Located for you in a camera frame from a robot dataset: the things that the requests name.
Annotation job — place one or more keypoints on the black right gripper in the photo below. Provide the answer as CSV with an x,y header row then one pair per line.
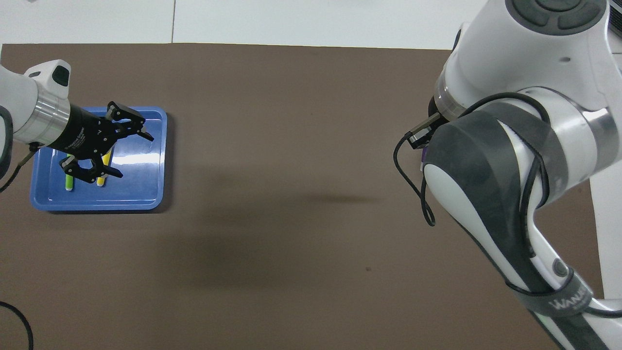
x,y
434,109

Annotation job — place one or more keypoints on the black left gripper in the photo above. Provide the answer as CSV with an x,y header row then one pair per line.
x,y
85,133

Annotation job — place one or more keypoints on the purple pen white cap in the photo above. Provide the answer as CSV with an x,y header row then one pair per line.
x,y
424,158

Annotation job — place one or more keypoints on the yellow pen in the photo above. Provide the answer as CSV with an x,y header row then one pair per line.
x,y
101,181

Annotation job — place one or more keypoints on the green pen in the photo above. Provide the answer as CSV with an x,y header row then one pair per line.
x,y
69,183

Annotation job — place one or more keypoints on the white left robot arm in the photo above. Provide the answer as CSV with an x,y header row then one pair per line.
x,y
29,102

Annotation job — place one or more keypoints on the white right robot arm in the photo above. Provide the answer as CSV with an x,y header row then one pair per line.
x,y
510,170

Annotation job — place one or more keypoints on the blue plastic tray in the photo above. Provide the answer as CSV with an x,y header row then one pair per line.
x,y
141,189

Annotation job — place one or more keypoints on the brown table mat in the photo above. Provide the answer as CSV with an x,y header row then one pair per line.
x,y
291,243

